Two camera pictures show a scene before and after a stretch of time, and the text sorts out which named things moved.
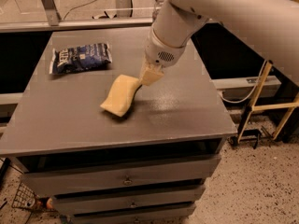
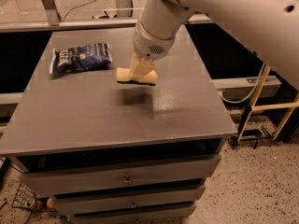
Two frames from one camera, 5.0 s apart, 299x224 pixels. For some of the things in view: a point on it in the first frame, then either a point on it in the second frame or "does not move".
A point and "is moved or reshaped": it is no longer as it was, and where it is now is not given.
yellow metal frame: x=292 y=107 does not move
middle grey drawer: x=79 y=202 does not move
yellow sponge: x=121 y=95 is moved or reshaped
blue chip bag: x=80 y=58 does not move
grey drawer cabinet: x=149 y=166 does not move
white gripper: x=160 y=54 -> x=149 y=45
